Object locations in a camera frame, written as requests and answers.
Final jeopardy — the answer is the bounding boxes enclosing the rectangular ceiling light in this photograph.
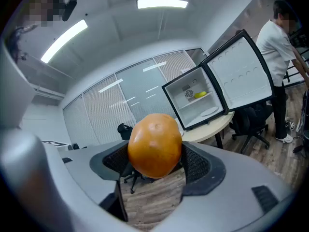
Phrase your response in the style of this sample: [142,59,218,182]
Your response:
[136,0,189,10]
[40,19,88,64]

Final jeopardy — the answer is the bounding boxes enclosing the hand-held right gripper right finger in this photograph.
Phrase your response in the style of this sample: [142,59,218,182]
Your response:
[149,141,298,232]

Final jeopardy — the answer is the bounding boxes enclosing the white plate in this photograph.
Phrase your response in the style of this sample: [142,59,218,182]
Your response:
[200,106,219,117]

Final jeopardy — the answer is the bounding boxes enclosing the black mini fridge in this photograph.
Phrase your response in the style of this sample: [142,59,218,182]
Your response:
[161,29,276,131]

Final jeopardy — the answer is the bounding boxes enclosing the black cables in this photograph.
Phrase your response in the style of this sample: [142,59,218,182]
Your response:
[292,87,309,159]

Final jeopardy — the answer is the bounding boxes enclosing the black office chair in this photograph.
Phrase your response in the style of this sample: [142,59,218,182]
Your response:
[229,101,275,155]
[117,123,156,194]

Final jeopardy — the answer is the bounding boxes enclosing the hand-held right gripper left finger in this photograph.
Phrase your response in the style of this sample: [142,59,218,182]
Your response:
[42,140,133,222]

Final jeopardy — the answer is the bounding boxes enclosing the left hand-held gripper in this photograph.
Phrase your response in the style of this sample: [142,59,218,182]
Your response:
[42,140,81,151]

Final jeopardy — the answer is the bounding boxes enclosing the black head-mounted camera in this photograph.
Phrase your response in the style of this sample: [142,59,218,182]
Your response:
[61,0,78,22]

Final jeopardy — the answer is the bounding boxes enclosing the round beige table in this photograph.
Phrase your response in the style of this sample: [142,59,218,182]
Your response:
[178,111,235,150]

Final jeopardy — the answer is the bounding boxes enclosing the glass partition with blinds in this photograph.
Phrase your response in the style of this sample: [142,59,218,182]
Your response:
[62,48,209,150]

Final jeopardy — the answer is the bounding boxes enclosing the round orange food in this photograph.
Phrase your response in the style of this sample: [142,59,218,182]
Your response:
[127,113,183,179]

